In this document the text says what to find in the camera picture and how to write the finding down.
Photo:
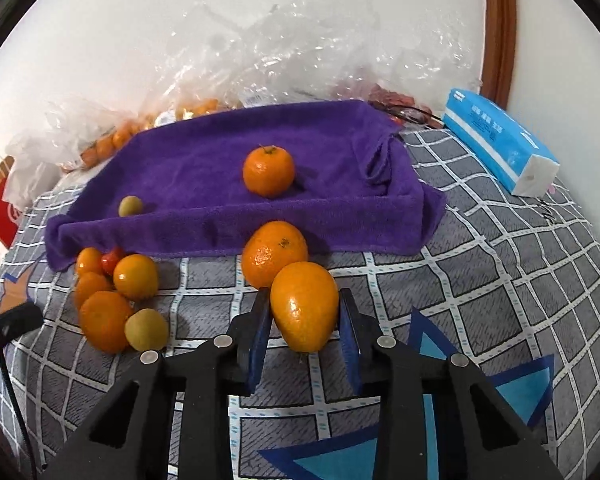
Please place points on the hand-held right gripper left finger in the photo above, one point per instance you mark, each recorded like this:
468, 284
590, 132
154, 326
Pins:
260, 345

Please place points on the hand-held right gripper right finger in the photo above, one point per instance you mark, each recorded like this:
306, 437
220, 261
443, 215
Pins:
350, 345

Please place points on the oval orange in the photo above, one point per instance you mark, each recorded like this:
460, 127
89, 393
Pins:
305, 305

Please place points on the small red fruit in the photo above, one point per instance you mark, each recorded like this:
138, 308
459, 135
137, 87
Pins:
111, 260

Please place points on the bagged red fruits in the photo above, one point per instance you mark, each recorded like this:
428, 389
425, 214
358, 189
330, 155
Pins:
390, 97

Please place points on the orange with dark mark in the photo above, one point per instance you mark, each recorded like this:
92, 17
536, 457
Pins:
267, 255

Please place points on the large round orange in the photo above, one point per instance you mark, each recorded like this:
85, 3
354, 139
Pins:
105, 321

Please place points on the red paper bag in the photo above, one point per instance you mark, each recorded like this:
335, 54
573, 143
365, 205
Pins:
0, 205

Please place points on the grey grid printed bedsheet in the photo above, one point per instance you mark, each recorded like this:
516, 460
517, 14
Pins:
480, 270

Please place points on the white plastic bag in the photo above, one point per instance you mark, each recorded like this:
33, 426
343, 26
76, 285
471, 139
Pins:
22, 170

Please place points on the small yellow-green fruit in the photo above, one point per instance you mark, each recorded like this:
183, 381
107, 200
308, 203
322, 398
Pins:
130, 206

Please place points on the purple towel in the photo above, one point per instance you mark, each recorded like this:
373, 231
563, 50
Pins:
205, 180

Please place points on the orange with green stem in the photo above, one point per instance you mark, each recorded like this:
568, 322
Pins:
269, 171

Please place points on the plastic bag of small oranges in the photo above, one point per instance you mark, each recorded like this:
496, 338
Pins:
200, 107

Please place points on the blue tissue pack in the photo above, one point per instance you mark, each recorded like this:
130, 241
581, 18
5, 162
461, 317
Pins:
495, 135

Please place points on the large clear plastic bag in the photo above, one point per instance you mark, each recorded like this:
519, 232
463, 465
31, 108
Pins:
305, 45

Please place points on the brown wooden frame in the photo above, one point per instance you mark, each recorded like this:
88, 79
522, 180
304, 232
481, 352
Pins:
500, 25

